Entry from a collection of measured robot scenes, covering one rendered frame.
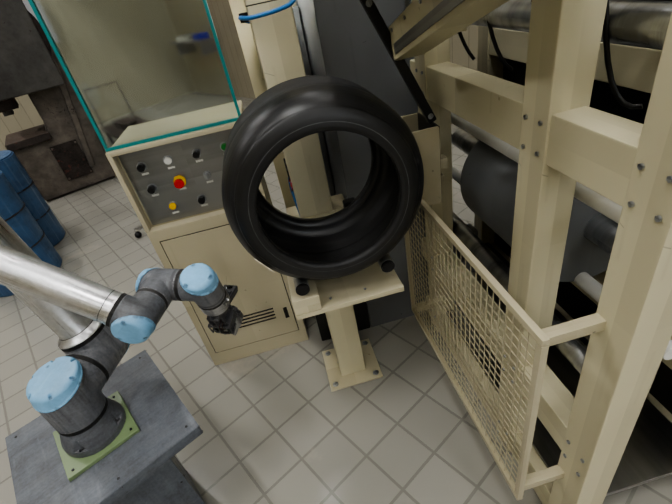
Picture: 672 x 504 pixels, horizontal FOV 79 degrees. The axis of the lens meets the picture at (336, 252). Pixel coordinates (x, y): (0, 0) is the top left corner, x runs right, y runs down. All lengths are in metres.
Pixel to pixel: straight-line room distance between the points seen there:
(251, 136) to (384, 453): 1.41
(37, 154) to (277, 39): 4.89
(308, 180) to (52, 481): 1.23
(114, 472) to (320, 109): 1.20
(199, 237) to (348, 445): 1.14
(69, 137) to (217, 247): 4.21
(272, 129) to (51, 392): 0.95
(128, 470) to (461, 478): 1.19
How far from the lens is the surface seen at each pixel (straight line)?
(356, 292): 1.37
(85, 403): 1.48
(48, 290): 1.18
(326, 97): 1.05
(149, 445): 1.51
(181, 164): 1.87
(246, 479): 2.02
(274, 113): 1.05
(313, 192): 1.52
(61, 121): 5.97
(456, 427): 1.99
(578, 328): 1.02
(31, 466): 1.73
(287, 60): 1.39
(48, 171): 6.07
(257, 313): 2.22
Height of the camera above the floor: 1.69
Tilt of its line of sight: 34 degrees down
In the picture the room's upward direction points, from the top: 12 degrees counter-clockwise
